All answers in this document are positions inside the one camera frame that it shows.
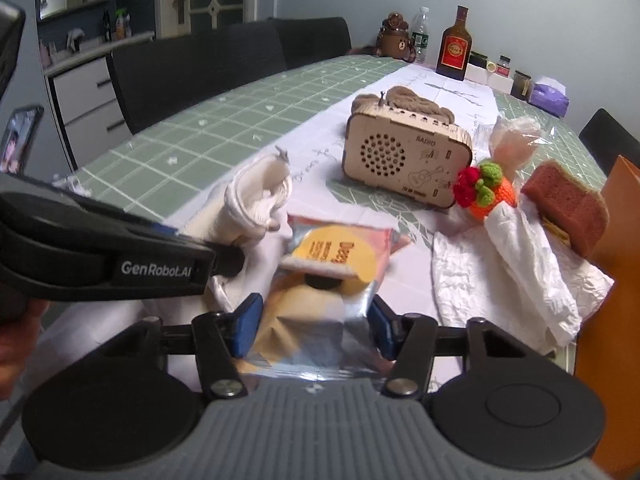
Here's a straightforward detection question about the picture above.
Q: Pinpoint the white terry cloth mitt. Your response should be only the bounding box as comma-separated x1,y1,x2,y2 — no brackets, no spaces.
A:
180,146,293,246

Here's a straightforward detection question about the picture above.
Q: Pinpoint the orange yellow snack packet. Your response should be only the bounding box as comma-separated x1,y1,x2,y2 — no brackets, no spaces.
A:
238,214,411,380

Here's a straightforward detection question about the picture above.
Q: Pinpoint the crocheted orange red toy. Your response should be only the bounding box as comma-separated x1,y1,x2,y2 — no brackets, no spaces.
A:
452,159,516,221

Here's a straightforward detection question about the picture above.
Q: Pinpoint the person's hand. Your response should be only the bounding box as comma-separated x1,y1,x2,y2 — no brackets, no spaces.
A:
0,299,50,401

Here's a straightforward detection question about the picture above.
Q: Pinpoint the green grid tablecloth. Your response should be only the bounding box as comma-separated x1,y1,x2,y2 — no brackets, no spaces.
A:
74,53,606,376

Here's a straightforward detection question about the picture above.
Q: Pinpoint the white crumpled tissue cloth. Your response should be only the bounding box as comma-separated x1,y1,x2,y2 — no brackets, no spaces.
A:
432,198,614,354

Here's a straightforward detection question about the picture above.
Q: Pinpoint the white drawer cabinet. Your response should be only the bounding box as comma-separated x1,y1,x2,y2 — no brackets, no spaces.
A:
43,32,155,170

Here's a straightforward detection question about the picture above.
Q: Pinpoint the wooden radio box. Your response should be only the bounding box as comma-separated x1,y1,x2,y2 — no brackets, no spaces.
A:
342,105,473,209

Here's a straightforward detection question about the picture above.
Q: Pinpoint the black chair near left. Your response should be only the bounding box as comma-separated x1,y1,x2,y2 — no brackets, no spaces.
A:
107,21,286,134

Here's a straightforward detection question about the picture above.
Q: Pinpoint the black chair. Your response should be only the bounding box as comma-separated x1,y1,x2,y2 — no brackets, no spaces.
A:
107,21,286,134
579,108,640,176
269,16,352,70

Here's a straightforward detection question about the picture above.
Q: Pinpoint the orange cardboard box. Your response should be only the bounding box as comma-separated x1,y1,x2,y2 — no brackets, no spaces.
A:
575,157,640,479

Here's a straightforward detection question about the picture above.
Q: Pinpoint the brown sponge block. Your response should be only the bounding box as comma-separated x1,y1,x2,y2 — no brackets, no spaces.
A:
522,159,610,258

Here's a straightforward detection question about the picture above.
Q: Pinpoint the clear plastic gift bag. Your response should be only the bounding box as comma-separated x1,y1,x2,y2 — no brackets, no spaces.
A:
488,116,544,181

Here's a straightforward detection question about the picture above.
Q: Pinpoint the black chair far left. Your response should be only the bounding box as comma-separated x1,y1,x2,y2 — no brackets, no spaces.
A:
269,16,352,70

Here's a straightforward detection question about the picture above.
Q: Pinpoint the brown knitted towel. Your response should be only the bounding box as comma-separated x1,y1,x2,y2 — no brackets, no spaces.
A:
352,86,454,125

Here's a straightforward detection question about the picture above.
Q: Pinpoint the white box on table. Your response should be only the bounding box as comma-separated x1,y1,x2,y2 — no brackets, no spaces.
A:
465,64,513,94

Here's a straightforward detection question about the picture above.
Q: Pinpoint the brown bear plush bottle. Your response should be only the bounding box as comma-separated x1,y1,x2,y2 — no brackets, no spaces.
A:
348,13,416,63

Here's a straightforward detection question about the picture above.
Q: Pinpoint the purple tissue pack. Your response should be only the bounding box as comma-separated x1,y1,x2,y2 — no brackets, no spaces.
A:
528,76,570,118

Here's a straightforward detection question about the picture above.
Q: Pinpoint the black chair right side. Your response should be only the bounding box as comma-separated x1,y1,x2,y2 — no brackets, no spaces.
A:
579,108,640,176

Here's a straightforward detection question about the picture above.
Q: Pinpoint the dark glass jar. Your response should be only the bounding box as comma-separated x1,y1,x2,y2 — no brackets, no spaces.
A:
511,70,532,101

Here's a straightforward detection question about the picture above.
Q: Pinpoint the small red label jar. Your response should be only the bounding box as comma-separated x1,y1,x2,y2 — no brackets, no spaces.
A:
496,55,511,78

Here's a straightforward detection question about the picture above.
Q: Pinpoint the black lid jar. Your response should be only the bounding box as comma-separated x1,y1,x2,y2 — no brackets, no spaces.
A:
469,51,488,70

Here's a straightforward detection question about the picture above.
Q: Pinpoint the clear plastic water bottle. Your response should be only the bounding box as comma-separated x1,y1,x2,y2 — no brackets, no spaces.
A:
410,6,430,64

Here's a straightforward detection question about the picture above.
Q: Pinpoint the brown liquor bottle red label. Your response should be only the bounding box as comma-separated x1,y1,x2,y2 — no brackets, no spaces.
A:
436,6,472,80

